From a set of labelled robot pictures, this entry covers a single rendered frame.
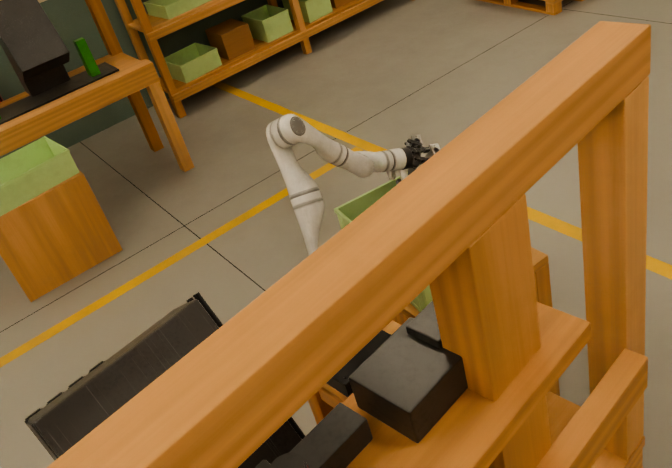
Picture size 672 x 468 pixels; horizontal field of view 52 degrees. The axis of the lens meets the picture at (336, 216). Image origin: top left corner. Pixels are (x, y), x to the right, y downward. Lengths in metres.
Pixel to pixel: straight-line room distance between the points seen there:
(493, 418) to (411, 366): 0.15
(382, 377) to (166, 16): 5.55
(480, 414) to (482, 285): 0.24
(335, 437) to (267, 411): 0.35
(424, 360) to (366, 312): 0.33
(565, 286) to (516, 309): 2.54
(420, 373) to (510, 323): 0.16
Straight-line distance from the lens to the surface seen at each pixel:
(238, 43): 6.79
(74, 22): 6.74
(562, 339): 1.23
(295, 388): 0.77
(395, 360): 1.13
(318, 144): 2.10
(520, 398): 1.15
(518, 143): 0.97
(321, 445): 1.09
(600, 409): 1.48
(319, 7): 7.20
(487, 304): 1.02
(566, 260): 3.79
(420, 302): 2.37
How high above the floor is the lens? 2.43
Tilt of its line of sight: 33 degrees down
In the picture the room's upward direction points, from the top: 16 degrees counter-clockwise
